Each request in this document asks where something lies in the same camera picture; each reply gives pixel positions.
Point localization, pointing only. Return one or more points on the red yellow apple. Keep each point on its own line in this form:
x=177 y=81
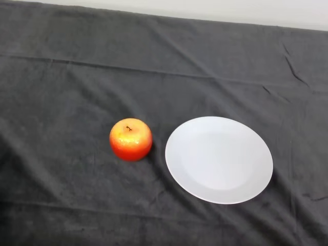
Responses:
x=130 y=143

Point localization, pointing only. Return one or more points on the white round plate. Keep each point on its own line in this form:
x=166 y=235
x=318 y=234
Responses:
x=219 y=160

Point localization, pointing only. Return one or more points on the black cloth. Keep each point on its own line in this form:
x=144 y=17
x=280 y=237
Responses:
x=77 y=89

